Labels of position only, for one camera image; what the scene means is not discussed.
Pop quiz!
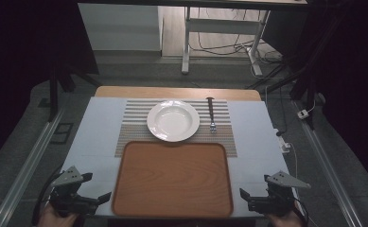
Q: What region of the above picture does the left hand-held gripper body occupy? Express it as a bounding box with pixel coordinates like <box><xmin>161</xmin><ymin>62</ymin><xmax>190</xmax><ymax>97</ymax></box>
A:
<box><xmin>48</xmin><ymin>165</ymin><xmax>99</xmax><ymax>218</ymax></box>

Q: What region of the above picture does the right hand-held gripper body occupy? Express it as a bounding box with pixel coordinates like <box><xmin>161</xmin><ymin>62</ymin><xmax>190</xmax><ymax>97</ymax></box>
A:
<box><xmin>247</xmin><ymin>170</ymin><xmax>312</xmax><ymax>218</ymax></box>

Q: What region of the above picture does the tangle of floor cables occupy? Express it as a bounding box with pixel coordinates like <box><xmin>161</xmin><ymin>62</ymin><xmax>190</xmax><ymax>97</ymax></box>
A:
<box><xmin>189</xmin><ymin>8</ymin><xmax>284</xmax><ymax>79</ymax></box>

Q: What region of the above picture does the white plug with cable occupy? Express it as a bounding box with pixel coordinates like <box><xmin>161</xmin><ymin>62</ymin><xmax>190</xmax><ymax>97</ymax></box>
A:
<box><xmin>272</xmin><ymin>128</ymin><xmax>299</xmax><ymax>190</ymax></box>

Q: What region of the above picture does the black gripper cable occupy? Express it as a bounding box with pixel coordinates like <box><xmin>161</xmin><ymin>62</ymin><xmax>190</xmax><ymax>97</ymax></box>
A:
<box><xmin>30</xmin><ymin>169</ymin><xmax>63</xmax><ymax>227</ymax></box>
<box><xmin>293</xmin><ymin>198</ymin><xmax>310</xmax><ymax>227</ymax></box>

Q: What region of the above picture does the brown wooden tray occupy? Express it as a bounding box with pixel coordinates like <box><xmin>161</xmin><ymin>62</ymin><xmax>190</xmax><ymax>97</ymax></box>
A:
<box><xmin>111</xmin><ymin>140</ymin><xmax>235</xmax><ymax>219</ymax></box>

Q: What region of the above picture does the person's right hand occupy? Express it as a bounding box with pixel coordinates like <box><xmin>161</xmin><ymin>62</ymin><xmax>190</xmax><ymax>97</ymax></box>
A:
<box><xmin>266</xmin><ymin>201</ymin><xmax>305</xmax><ymax>227</ymax></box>

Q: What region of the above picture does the black tripod stand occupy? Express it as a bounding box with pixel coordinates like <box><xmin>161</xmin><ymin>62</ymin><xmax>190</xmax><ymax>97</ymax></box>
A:
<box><xmin>246</xmin><ymin>60</ymin><xmax>320</xmax><ymax>131</ymax></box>

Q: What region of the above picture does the striped woven placemat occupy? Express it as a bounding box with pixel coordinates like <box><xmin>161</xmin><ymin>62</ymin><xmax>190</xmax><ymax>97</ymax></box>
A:
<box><xmin>114</xmin><ymin>99</ymin><xmax>238</xmax><ymax>159</ymax></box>

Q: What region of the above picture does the person's left hand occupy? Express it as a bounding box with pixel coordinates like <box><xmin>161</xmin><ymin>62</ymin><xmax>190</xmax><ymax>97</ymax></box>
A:
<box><xmin>37</xmin><ymin>203</ymin><xmax>79</xmax><ymax>227</ymax></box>

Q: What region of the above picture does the white cabinet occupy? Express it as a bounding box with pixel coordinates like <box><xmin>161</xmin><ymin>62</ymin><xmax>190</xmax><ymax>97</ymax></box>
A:
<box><xmin>77</xmin><ymin>3</ymin><xmax>164</xmax><ymax>53</ymax></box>

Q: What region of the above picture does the metal fork with dark handle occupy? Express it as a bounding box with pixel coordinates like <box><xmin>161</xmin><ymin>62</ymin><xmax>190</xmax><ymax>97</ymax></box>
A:
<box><xmin>205</xmin><ymin>96</ymin><xmax>218</xmax><ymax>133</ymax></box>

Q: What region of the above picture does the white desk frame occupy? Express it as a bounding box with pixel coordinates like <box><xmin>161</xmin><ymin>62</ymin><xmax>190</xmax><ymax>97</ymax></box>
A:
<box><xmin>181</xmin><ymin>6</ymin><xmax>272</xmax><ymax>77</ymax></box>

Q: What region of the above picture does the metal floor rail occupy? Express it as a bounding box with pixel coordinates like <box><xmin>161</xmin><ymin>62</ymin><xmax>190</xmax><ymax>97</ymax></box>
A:
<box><xmin>0</xmin><ymin>107</ymin><xmax>66</xmax><ymax>227</ymax></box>
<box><xmin>293</xmin><ymin>100</ymin><xmax>364</xmax><ymax>227</ymax></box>

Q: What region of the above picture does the white deep plate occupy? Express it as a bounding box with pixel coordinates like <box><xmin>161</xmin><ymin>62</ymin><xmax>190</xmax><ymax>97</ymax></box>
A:
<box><xmin>146</xmin><ymin>99</ymin><xmax>201</xmax><ymax>143</ymax></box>

